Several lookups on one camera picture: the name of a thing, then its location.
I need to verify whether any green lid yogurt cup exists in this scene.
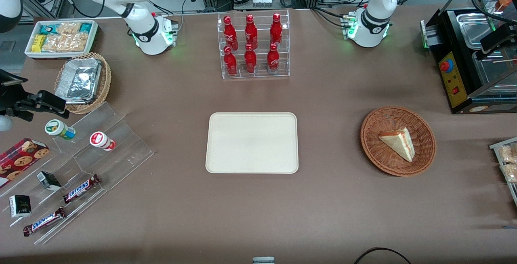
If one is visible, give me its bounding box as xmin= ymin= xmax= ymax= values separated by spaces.
xmin=44 ymin=119 xmax=76 ymax=141

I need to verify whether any clear pastry packet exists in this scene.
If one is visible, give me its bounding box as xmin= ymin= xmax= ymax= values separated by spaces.
xmin=501 ymin=163 xmax=517 ymax=184
xmin=498 ymin=144 xmax=517 ymax=164

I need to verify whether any clear acrylic bottle rack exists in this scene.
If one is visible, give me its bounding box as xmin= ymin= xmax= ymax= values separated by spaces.
xmin=217 ymin=9 xmax=291 ymax=80

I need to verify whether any aluminium foil container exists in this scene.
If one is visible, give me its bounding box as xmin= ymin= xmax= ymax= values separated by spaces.
xmin=55 ymin=57 xmax=102 ymax=105

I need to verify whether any Snickers chocolate bar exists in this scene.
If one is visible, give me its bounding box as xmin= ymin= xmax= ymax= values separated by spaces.
xmin=63 ymin=174 xmax=102 ymax=205
xmin=23 ymin=207 xmax=67 ymax=237

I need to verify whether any small dark green box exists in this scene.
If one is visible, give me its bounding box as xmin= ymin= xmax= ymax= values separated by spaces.
xmin=36 ymin=171 xmax=62 ymax=192

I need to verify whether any black cable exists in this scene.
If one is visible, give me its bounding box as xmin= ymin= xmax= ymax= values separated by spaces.
xmin=354 ymin=247 xmax=412 ymax=264

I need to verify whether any black food warmer machine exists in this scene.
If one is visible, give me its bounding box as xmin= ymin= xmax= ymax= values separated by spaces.
xmin=420 ymin=0 xmax=517 ymax=115

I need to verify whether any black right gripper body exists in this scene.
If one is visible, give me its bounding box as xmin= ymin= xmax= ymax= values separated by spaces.
xmin=0 ymin=69 xmax=29 ymax=116

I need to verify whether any brown round wicker basket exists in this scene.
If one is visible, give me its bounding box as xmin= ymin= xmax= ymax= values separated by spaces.
xmin=360 ymin=106 xmax=437 ymax=177

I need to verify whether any red lid yogurt cup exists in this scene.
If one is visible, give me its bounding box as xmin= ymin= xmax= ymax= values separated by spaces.
xmin=89 ymin=131 xmax=117 ymax=152

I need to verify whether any dark box with white side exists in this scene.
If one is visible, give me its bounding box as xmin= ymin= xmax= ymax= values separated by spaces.
xmin=9 ymin=194 xmax=32 ymax=219

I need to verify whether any light tan wicker basket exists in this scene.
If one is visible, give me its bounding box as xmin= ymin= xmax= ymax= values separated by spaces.
xmin=54 ymin=52 xmax=112 ymax=115

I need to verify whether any clear acrylic tiered display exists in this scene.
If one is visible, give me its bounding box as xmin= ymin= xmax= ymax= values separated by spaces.
xmin=0 ymin=101 xmax=156 ymax=245

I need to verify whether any yellow snack packet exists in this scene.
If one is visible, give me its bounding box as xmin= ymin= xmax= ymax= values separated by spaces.
xmin=32 ymin=34 xmax=47 ymax=53

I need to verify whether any red tartan cookie box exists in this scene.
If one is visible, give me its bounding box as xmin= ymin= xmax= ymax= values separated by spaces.
xmin=0 ymin=137 xmax=50 ymax=189

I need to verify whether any red cola bottle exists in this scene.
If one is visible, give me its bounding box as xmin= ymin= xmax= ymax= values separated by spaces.
xmin=270 ymin=13 xmax=284 ymax=46
xmin=245 ymin=14 xmax=259 ymax=50
xmin=267 ymin=43 xmax=280 ymax=74
xmin=223 ymin=16 xmax=238 ymax=51
xmin=244 ymin=44 xmax=258 ymax=74
xmin=223 ymin=46 xmax=238 ymax=77

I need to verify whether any cream plastic tray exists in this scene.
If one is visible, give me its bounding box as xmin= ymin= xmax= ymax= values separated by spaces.
xmin=205 ymin=112 xmax=299 ymax=174

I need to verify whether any steel food pan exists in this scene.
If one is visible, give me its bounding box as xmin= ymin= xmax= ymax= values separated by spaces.
xmin=472 ymin=50 xmax=517 ymax=89
xmin=456 ymin=13 xmax=496 ymax=51

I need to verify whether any triangular sandwich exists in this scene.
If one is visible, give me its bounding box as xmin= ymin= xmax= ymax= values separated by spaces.
xmin=378 ymin=127 xmax=416 ymax=163

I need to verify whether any white rectangular snack bin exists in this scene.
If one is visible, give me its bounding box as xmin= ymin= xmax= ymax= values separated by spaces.
xmin=24 ymin=20 xmax=99 ymax=59

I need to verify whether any grey metal tray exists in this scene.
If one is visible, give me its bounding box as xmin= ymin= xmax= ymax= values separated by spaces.
xmin=489 ymin=137 xmax=517 ymax=208

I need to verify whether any clear cracker packet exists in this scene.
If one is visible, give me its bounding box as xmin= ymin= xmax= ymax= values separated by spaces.
xmin=42 ymin=34 xmax=65 ymax=53
xmin=57 ymin=22 xmax=81 ymax=35
xmin=63 ymin=33 xmax=89 ymax=53

